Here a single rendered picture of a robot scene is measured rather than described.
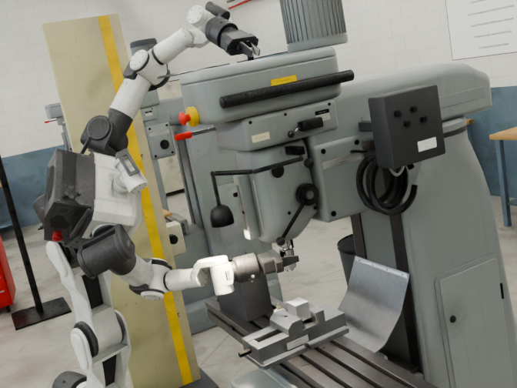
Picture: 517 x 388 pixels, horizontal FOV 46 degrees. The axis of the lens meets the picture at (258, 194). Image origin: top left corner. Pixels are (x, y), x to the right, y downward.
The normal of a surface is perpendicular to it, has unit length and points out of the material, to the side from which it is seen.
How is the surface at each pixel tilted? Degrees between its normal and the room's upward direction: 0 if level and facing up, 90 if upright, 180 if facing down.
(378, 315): 45
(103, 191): 58
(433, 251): 88
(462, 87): 90
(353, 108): 90
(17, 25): 90
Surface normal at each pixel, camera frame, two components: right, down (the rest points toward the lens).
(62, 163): 0.52, -0.51
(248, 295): 0.54, 0.07
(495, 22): -0.88, 0.26
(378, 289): -0.86, -0.21
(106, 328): 0.69, -0.15
